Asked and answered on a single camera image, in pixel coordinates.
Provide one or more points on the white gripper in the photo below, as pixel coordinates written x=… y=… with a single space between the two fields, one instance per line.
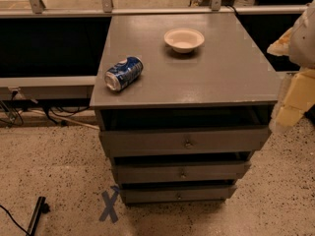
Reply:
x=303 y=43

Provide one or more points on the grey bottom drawer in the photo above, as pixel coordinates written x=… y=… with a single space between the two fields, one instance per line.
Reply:
x=178 y=194

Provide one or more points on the grey drawer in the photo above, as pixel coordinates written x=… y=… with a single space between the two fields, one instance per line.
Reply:
x=163 y=173
x=178 y=194
x=182 y=141

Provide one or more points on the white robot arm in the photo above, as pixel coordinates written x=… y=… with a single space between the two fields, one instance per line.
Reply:
x=302 y=48

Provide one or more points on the grey drawer cabinet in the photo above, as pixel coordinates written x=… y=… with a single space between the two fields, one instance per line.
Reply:
x=123 y=116

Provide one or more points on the grey middle drawer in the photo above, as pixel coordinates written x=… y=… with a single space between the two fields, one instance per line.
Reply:
x=163 y=173

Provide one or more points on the grey top drawer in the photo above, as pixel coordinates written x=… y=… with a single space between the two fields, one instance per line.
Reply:
x=182 y=141

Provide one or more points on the white bowl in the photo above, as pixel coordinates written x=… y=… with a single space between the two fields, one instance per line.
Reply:
x=184 y=40

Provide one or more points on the crushed blue soda can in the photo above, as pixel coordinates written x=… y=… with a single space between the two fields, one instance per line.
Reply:
x=123 y=74

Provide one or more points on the blue tape cross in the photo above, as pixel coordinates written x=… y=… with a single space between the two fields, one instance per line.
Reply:
x=109 y=202

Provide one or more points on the grey metal railing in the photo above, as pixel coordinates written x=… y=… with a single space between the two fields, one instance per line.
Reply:
x=49 y=10

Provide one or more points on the black bar on floor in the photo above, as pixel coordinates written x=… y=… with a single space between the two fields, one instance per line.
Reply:
x=41 y=207

